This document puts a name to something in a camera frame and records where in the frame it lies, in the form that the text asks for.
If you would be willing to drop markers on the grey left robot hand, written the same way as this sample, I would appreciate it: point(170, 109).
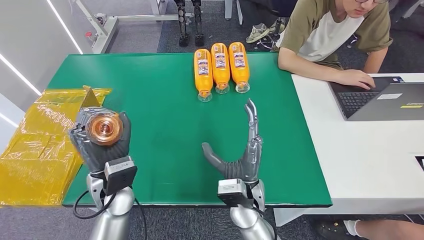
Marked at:
point(99, 154)

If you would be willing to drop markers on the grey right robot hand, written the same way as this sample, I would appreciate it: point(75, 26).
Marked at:
point(246, 165)

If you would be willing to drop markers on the orange juice bottle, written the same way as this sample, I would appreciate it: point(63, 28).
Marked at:
point(203, 73)
point(104, 129)
point(220, 66)
point(239, 64)

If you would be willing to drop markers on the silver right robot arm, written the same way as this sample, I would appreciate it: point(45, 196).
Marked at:
point(248, 222)

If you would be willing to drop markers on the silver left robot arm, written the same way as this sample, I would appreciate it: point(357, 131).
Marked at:
point(112, 218)

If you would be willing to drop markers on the yellow plastic-wrapped box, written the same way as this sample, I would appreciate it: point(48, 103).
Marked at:
point(39, 149)

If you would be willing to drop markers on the green table mat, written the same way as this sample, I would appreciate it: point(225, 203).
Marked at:
point(165, 116)

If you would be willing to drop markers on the white desk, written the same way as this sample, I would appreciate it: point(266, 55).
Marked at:
point(364, 159)

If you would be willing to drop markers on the red knob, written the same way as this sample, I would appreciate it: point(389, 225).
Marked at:
point(89, 35)

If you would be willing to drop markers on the person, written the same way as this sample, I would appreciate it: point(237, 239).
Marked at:
point(318, 33)
point(261, 33)

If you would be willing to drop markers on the grey laptop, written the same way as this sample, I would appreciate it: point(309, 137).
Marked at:
point(381, 102)

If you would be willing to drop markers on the person's leg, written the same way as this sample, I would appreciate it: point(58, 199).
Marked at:
point(381, 232)

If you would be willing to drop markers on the black and silver humanoid robot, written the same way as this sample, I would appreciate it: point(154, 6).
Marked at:
point(181, 26)

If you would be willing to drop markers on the black flat device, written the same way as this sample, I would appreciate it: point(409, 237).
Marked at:
point(421, 164)

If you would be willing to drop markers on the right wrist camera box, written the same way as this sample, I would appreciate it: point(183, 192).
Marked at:
point(232, 192)

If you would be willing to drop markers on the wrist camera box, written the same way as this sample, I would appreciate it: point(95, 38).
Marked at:
point(121, 175)
point(232, 192)

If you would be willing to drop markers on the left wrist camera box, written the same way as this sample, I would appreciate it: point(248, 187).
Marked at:
point(121, 175)

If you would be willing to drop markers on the white wall light strip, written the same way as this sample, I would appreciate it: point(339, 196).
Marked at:
point(20, 74)
point(64, 28)
point(8, 120)

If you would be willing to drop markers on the white metal frame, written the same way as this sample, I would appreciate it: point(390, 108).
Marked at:
point(106, 33)

